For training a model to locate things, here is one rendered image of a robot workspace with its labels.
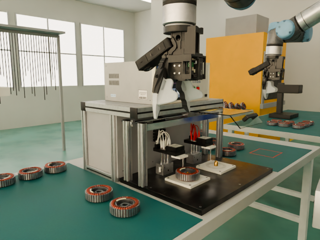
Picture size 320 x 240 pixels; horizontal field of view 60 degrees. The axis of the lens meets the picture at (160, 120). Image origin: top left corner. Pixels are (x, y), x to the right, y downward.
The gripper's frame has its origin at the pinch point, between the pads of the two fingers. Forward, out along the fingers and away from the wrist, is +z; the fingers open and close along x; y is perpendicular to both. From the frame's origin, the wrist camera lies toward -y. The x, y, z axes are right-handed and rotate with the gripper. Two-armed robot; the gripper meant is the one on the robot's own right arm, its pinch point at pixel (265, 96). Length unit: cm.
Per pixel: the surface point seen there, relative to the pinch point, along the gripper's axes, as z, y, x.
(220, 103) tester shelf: 6.7, -26.6, 4.7
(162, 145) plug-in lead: 24, -32, -41
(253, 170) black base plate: 37.6, 0.4, -7.1
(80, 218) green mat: 41, -30, -89
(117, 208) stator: 37, -21, -81
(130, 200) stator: 37, -22, -73
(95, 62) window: -20, -629, 387
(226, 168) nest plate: 36.9, -10.1, -15.4
